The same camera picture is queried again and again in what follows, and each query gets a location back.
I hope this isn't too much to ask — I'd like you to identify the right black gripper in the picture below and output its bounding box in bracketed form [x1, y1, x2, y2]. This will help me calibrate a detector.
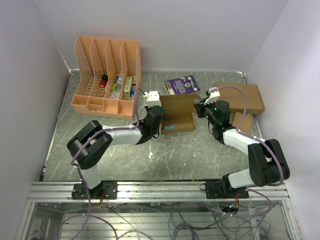
[193, 97, 218, 127]

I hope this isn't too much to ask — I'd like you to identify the brown cardboard box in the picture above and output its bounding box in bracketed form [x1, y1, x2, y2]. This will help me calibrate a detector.
[159, 93, 201, 134]

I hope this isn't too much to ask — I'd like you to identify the blue block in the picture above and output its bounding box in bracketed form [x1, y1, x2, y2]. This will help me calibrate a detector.
[163, 125, 175, 130]

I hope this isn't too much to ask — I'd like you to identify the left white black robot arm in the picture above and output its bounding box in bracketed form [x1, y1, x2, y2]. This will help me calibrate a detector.
[66, 105, 166, 199]

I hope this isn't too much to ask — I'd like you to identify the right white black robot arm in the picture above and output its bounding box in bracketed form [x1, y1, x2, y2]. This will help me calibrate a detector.
[193, 98, 291, 198]

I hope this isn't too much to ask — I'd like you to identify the small folded cardboard box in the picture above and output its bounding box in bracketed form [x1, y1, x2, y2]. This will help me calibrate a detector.
[231, 112, 253, 135]

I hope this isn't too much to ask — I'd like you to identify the large folded cardboard box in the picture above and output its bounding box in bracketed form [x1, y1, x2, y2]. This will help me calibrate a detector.
[214, 82, 265, 115]

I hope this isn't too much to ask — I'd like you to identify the purple book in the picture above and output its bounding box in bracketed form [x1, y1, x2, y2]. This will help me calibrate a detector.
[164, 75, 201, 95]

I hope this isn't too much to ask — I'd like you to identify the white green carton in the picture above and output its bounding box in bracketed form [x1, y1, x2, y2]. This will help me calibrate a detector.
[123, 76, 133, 98]

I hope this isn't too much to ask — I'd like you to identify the green cube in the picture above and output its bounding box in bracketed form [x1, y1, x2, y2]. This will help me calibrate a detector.
[111, 85, 117, 92]

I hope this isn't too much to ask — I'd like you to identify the pink plastic file organizer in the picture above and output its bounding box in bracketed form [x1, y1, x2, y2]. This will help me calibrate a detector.
[71, 35, 142, 119]

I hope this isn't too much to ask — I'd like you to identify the red black bottle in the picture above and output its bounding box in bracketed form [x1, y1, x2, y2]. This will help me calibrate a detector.
[99, 74, 109, 88]

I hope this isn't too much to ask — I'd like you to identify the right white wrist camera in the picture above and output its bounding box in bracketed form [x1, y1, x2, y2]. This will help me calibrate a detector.
[204, 87, 220, 105]

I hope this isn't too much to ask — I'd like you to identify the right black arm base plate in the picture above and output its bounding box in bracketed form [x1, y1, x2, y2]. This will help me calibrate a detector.
[199, 179, 249, 200]

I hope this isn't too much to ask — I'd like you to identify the aluminium rail frame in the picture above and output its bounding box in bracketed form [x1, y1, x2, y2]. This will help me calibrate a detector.
[15, 181, 302, 240]

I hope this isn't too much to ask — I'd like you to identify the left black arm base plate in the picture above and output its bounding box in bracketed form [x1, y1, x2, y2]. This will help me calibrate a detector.
[71, 181, 118, 200]

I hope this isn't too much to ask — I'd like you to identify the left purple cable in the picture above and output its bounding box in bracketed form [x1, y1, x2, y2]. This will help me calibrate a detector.
[55, 87, 148, 240]

